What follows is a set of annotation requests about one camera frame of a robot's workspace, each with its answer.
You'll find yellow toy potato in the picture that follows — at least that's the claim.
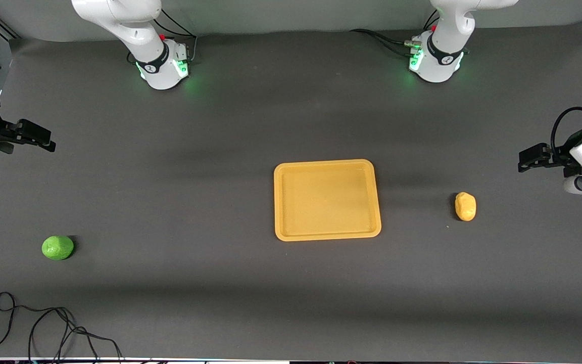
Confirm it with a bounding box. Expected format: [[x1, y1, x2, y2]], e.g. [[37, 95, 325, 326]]
[[455, 192, 477, 222]]

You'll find green toy apple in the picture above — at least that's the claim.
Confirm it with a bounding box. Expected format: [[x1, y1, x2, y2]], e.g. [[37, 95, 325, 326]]
[[41, 236, 75, 261]]

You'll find yellow plastic tray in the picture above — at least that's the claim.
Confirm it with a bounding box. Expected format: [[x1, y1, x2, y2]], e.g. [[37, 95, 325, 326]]
[[273, 159, 382, 242]]

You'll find thin black loose cable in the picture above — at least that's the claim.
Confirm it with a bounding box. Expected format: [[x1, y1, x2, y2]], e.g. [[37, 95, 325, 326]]
[[0, 292, 125, 362]]

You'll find black right arm base cable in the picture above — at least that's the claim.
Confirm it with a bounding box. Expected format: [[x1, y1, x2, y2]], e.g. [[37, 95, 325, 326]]
[[151, 7, 199, 65]]

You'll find black arm base cable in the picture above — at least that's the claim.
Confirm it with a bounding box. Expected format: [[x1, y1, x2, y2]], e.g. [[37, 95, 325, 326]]
[[151, 7, 199, 65], [349, 9, 439, 57]]

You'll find black left arm base cable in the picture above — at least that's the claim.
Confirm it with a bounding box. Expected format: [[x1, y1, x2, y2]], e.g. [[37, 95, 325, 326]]
[[349, 9, 439, 57]]

